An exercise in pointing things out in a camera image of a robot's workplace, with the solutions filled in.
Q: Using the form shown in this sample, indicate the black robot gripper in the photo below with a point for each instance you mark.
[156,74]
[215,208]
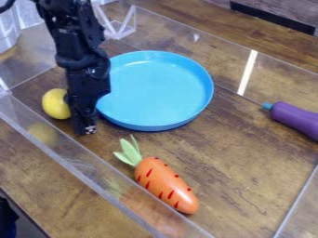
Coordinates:
[87,85]

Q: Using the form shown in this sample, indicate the yellow toy lemon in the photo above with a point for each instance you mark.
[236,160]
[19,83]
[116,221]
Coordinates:
[53,104]

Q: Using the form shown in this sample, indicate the blue plastic plate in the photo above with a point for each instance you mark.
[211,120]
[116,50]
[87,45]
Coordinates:
[160,90]

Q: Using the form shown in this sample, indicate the orange toy carrot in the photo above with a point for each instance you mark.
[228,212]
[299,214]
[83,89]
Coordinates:
[155,176]

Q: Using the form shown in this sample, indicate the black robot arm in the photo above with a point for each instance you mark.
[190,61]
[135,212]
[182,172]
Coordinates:
[77,34]

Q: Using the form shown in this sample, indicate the purple toy eggplant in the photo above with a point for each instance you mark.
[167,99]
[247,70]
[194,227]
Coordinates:
[294,117]

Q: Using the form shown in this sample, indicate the clear acrylic triangular bracket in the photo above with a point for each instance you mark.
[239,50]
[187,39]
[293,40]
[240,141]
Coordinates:
[116,29]

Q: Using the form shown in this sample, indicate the clear acrylic barrier wall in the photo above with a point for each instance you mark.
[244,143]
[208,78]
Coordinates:
[162,221]

